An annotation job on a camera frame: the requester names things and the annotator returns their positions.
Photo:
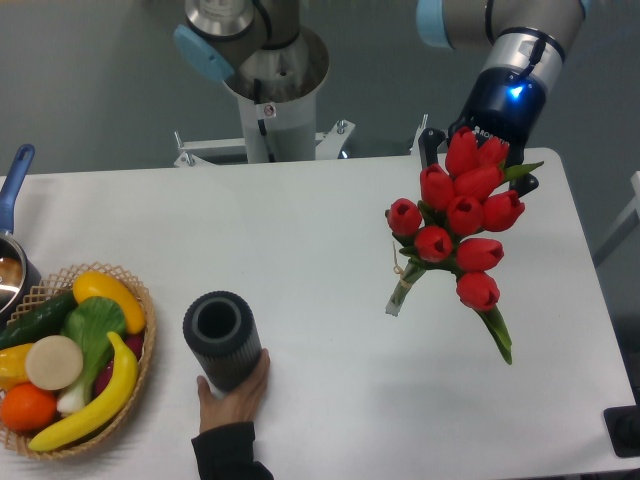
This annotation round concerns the beige round slice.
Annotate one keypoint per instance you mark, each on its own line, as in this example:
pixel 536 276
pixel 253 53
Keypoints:
pixel 54 363

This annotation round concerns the black sleeved forearm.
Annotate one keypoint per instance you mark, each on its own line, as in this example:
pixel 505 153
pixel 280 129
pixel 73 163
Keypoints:
pixel 227 452

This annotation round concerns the green bok choy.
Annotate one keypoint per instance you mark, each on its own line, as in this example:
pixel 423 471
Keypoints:
pixel 88 326

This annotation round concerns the orange fruit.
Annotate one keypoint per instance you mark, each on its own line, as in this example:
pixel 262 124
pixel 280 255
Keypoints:
pixel 28 408

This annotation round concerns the red tulip bouquet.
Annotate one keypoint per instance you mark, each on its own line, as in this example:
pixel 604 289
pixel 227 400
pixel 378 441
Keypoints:
pixel 464 200

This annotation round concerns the black device at edge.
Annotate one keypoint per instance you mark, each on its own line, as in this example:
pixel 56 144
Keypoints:
pixel 623 427

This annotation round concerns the yellow banana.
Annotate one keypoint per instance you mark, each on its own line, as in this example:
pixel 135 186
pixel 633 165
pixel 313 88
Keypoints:
pixel 100 410

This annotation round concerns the person's hand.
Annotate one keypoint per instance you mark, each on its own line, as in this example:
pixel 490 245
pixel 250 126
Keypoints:
pixel 240 405

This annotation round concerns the white frame at right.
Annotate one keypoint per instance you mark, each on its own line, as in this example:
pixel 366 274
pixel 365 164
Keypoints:
pixel 623 225

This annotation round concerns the white metal mounting frame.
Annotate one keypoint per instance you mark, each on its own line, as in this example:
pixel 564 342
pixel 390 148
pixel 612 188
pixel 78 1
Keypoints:
pixel 341 142

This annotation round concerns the green cucumber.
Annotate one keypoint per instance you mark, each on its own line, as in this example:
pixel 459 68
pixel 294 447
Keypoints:
pixel 45 320

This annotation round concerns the yellow pepper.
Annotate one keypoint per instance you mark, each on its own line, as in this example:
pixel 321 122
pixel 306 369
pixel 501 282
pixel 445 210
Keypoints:
pixel 12 366

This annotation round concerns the dark red vegetable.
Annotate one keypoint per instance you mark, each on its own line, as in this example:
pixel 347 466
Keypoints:
pixel 135 344

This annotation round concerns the blue handled saucepan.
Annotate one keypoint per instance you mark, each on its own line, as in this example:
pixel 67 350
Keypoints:
pixel 18 274

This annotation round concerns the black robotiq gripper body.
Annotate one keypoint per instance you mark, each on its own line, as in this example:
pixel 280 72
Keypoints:
pixel 505 105

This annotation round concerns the woven wicker basket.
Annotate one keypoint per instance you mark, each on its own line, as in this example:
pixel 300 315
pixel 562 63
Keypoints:
pixel 53 286

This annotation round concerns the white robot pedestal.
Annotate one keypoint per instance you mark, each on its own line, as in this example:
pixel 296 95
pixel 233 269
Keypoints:
pixel 276 92

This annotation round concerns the dark grey ribbed vase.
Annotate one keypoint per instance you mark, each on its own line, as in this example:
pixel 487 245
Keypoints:
pixel 219 328

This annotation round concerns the yellow squash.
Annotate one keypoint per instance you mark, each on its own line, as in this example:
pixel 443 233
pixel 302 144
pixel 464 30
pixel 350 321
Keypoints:
pixel 97 284

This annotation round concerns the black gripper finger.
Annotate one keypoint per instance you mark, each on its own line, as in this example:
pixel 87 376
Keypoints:
pixel 428 143
pixel 523 184

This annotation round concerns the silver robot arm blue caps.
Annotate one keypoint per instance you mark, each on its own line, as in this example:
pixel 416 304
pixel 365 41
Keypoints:
pixel 530 37

